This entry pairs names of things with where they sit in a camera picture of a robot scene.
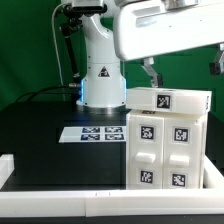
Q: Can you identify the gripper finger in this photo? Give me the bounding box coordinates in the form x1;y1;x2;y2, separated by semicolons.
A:
209;43;224;76
141;57;163;88

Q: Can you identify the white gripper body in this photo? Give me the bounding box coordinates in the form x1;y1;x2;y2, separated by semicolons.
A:
113;0;224;61

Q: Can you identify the small white door part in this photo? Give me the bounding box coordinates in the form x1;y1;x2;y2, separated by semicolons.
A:
163;116;207;189

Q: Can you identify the white cabinet body box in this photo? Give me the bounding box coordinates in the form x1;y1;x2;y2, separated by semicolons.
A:
126;110;207;189

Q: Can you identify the small white box part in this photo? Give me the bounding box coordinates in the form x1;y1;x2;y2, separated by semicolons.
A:
126;87;212;115

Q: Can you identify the white door panel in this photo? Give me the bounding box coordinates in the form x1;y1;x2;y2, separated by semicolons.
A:
126;114;164;189

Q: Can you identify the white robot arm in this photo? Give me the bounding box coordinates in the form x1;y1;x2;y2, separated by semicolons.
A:
61;0;224;112

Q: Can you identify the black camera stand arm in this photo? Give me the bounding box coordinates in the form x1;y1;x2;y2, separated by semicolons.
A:
60;4;82;84

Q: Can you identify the white marker base plate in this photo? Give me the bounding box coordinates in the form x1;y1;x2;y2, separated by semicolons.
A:
59;126;126;143

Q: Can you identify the white cable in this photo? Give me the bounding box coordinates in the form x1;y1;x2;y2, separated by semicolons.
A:
51;1;73;101

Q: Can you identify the black cable on table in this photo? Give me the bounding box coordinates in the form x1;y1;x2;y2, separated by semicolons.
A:
15;84;83;104

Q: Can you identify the white U-shaped frame fence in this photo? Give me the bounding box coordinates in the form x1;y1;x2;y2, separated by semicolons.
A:
0;154;224;218

